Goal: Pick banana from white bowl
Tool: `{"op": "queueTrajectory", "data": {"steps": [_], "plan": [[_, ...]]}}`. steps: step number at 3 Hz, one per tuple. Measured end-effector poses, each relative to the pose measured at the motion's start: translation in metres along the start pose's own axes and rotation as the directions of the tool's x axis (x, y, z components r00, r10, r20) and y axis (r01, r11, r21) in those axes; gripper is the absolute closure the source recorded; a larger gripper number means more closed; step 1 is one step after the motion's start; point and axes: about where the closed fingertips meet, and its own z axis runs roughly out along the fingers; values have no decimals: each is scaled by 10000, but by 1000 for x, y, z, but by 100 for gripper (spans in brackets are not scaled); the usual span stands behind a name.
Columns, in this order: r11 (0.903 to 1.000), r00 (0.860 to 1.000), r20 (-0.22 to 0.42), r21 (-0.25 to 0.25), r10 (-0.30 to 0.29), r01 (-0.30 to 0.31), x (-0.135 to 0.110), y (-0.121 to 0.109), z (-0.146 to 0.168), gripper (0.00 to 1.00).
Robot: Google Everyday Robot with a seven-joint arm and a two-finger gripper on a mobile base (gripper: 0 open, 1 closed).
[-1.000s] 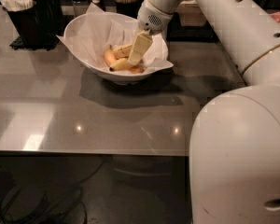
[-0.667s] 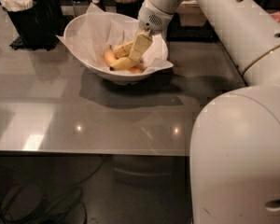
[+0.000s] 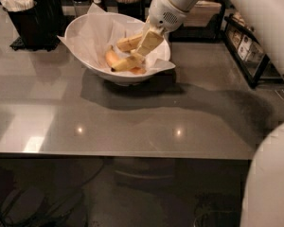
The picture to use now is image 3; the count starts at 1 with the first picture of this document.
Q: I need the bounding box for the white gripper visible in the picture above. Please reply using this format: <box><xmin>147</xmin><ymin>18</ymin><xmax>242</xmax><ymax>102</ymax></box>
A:
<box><xmin>130</xmin><ymin>0</ymin><xmax>189</xmax><ymax>59</ymax></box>

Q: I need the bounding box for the yellow banana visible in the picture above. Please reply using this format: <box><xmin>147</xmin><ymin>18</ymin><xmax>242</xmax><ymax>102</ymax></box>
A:
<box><xmin>111</xmin><ymin>56</ymin><xmax>143</xmax><ymax>72</ymax></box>
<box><xmin>116</xmin><ymin>33</ymin><xmax>142</xmax><ymax>52</ymax></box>

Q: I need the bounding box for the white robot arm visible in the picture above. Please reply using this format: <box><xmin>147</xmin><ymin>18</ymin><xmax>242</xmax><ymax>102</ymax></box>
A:
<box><xmin>136</xmin><ymin>0</ymin><xmax>284</xmax><ymax>227</ymax></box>

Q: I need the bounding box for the orange banana underneath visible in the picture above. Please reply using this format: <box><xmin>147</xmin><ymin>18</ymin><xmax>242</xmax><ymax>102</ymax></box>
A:
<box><xmin>130</xmin><ymin>67</ymin><xmax>146</xmax><ymax>75</ymax></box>

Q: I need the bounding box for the orange banana at left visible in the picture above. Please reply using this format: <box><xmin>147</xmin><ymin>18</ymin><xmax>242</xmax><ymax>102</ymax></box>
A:
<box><xmin>105</xmin><ymin>45</ymin><xmax>119</xmax><ymax>66</ymax></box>

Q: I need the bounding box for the white bowl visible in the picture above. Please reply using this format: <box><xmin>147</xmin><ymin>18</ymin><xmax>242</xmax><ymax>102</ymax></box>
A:
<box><xmin>63</xmin><ymin>12</ymin><xmax>172</xmax><ymax>87</ymax></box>

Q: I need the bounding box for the black stirrer cup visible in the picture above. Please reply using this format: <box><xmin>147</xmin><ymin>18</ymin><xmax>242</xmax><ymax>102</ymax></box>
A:
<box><xmin>117</xmin><ymin>1</ymin><xmax>145</xmax><ymax>21</ymax></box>

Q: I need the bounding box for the white paper liner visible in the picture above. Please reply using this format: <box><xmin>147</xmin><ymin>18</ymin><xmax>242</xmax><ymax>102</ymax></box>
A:
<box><xmin>57</xmin><ymin>3</ymin><xmax>177</xmax><ymax>78</ymax></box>

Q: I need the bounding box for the black napkin dispenser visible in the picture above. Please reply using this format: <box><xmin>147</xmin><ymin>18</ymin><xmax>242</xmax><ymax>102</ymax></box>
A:
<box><xmin>169</xmin><ymin>0</ymin><xmax>225</xmax><ymax>43</ymax></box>

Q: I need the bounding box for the black condiment packet rack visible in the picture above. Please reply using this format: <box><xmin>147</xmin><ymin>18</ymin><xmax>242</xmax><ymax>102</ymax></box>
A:
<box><xmin>222</xmin><ymin>15</ymin><xmax>270</xmax><ymax>88</ymax></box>

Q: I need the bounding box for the black cutlery holder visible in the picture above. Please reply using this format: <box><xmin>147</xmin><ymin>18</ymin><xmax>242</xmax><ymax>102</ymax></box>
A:
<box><xmin>7</xmin><ymin>0</ymin><xmax>64</xmax><ymax>47</ymax></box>

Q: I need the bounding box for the black mat under holder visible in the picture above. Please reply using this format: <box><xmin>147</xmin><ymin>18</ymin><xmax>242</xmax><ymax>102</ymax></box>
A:
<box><xmin>10</xmin><ymin>15</ymin><xmax>75</xmax><ymax>51</ymax></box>

